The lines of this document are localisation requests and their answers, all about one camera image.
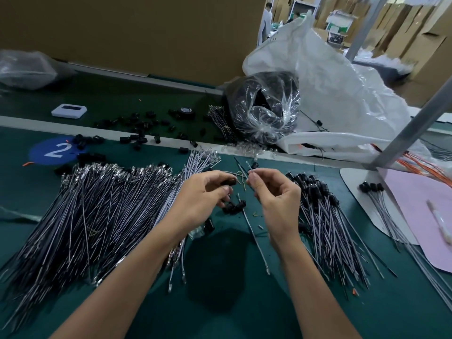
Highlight stack of cardboard boxes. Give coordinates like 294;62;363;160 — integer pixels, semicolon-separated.
381;0;452;106

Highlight large white plastic sack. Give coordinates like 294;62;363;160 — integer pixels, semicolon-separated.
242;14;452;163

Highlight pile of grey wires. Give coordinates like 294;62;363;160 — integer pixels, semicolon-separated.
0;148;221;329

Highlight pink paper sheet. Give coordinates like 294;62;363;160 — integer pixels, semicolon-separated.
385;168;452;274

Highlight person's right hand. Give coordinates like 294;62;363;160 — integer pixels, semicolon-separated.
247;168;303;244

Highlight grey metal frame post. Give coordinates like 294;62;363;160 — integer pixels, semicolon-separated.
345;0;391;62
372;77;452;169

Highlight brown cardboard panel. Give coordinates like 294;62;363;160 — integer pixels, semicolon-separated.
0;0;268;87

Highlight clear bag with black contents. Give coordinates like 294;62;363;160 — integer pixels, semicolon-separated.
225;70;301;145

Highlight bundle of orange wires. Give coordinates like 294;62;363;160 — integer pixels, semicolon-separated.
374;143;452;188

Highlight small white timer device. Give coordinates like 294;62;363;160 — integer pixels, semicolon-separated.
51;104;89;120

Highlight crumpled clear plastic bag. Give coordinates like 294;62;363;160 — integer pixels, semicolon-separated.
0;50;75;91

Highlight person's left hand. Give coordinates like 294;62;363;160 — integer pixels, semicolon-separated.
169;170;240;236

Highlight black plastic caps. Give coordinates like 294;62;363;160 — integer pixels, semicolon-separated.
53;108;213;174

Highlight person's right forearm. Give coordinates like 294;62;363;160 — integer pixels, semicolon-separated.
270;229;363;339

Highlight white pen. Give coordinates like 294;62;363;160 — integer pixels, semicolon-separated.
426;200;452;244

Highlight blue round number sticker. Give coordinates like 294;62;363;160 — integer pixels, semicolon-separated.
29;136;82;167

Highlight clear plastic strip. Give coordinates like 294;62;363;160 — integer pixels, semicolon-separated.
0;206;43;225

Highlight person's left forearm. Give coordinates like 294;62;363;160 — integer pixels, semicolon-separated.
49;218;206;339

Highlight pile of wires with black caps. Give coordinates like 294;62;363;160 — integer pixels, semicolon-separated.
284;170;396;288

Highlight small bundle of capped wires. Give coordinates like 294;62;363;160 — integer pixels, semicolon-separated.
358;181;452;311

